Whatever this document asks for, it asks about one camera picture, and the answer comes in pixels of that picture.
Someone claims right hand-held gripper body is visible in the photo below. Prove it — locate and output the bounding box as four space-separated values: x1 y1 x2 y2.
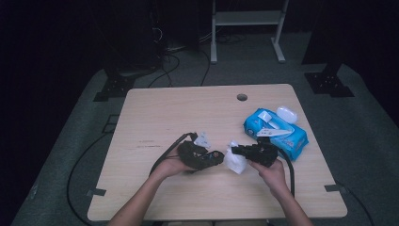
250 128 293 168

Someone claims grey tape strip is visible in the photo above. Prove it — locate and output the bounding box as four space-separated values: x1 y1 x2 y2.
324 184 348 193
86 187 107 198

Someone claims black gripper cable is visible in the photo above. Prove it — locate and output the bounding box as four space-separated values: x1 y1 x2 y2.
276 147 296 199
150 132 199 176

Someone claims person's right hand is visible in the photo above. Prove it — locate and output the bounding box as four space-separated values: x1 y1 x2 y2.
248 159 291 198

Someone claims white metal stand frame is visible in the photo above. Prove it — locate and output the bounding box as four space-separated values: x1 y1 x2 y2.
210 0 290 65

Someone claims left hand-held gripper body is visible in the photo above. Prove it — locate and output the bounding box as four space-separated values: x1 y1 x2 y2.
177 131 212 172

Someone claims blue wet wipes pack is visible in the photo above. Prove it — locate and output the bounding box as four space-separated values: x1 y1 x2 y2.
243 105 310 162

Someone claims person's left hand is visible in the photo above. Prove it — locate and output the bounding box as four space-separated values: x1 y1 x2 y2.
151 153 196 182

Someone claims blue toy car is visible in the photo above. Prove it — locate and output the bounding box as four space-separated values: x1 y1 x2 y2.
202 150 226 168

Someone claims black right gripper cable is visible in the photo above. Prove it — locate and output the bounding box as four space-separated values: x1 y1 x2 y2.
276 147 296 199

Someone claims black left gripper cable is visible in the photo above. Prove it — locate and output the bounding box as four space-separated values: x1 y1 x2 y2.
150 132 199 176

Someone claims black stand base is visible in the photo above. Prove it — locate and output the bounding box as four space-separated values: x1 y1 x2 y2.
92 73 136 103
304 62 356 98

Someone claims long black floor cable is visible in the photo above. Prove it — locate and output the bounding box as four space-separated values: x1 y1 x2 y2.
66 131 111 226
337 182 375 226

